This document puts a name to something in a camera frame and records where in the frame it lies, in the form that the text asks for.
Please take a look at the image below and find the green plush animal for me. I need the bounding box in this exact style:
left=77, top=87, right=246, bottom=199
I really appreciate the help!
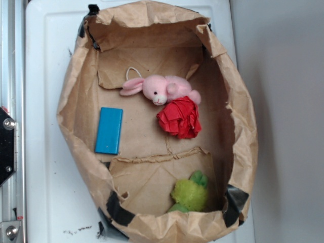
left=168, top=170, right=209, bottom=213

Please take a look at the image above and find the brown paper bag bin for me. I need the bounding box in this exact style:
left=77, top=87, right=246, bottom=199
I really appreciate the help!
left=57, top=1, right=258, bottom=242

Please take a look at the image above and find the pink plush bunny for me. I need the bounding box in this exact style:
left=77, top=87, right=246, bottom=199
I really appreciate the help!
left=120, top=67, right=201, bottom=106

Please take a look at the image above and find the blue rectangular block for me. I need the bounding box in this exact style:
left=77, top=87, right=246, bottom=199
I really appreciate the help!
left=95, top=107, right=123, bottom=154

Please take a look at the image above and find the black mounting bracket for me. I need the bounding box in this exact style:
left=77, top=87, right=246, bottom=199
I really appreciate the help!
left=0, top=107, right=16, bottom=186

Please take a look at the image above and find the aluminium frame rail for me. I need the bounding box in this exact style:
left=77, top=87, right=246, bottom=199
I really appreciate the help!
left=1, top=1, right=27, bottom=242

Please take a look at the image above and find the silver corner bracket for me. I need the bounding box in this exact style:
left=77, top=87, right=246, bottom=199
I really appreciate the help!
left=1, top=220, right=23, bottom=243

